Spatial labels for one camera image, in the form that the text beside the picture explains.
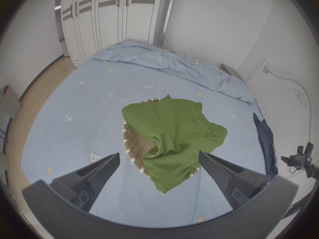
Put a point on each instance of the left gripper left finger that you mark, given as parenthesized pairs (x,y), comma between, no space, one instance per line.
(87,183)

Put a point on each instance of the bed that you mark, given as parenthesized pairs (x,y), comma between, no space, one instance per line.
(87,123)

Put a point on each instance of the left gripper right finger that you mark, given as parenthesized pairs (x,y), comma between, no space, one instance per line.
(231,180)

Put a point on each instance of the grey bedside table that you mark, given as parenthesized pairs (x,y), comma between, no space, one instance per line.
(230,71)

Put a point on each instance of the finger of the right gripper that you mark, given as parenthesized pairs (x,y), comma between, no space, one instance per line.
(285,159)

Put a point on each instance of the dark blue garment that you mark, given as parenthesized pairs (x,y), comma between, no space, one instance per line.
(266,143)

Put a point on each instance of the white wardrobe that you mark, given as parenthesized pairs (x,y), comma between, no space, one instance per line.
(99,21)

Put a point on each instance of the grey vertical pipe casing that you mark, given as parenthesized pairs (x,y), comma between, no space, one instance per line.
(165,9)

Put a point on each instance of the pale low cabinet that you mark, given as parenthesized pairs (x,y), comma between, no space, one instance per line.
(10,106)

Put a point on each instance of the small red object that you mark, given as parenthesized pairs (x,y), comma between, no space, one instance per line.
(6,89)

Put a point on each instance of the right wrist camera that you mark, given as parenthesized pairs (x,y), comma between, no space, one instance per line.
(309,148)

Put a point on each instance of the round woven basket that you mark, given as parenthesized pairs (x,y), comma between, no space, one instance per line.
(135,141)

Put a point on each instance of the pale blue quilt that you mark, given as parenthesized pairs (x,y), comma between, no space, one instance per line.
(162,58)

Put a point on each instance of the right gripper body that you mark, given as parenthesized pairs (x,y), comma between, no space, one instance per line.
(296,161)

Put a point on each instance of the green shorts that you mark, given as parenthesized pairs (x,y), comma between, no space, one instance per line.
(174,133)

